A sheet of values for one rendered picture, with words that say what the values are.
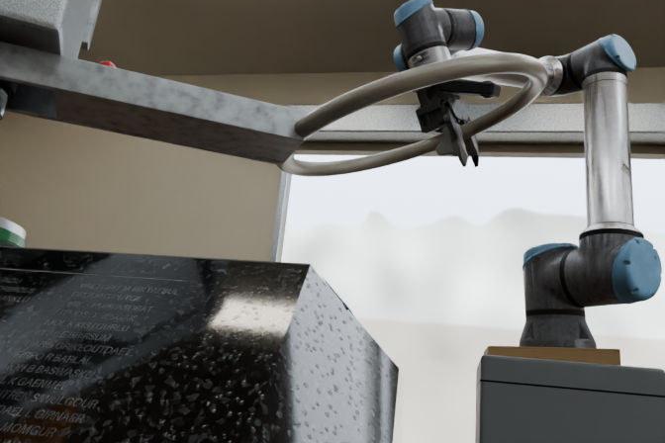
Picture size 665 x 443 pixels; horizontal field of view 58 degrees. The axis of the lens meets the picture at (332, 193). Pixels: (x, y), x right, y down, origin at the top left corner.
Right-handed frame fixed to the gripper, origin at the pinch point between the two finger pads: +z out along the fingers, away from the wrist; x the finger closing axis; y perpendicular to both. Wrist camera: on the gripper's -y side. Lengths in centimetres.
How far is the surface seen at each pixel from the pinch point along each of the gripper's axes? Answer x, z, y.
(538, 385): -20, 50, 10
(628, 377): -29, 54, -7
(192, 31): -281, -273, 343
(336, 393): 80, 27, -16
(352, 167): 13.8, -5.4, 19.6
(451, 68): 40.1, -5.7, -17.4
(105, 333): 90, 18, -3
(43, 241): -214, -129, 568
